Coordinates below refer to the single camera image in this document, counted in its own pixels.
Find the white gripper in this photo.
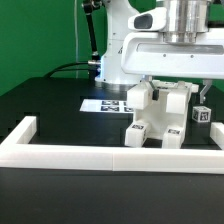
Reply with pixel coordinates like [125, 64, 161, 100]
[121, 30, 224, 104]

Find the white chair seat part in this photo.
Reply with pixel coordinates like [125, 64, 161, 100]
[132, 87, 188, 140]

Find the white chair back part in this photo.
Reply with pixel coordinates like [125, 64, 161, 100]
[127, 80, 199, 114]

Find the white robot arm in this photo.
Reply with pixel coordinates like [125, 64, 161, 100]
[95, 0, 224, 90]

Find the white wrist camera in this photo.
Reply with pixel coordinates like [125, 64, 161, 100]
[128, 7, 167, 31]

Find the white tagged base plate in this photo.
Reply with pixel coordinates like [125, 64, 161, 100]
[80, 99, 133, 113]

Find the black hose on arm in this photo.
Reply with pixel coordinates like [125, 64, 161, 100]
[81, 0, 102, 68]

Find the black cable on table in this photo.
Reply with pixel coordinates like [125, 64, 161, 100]
[43, 61, 90, 79]

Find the white U-shaped fence frame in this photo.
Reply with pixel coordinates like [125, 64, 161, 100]
[0, 116, 224, 174]

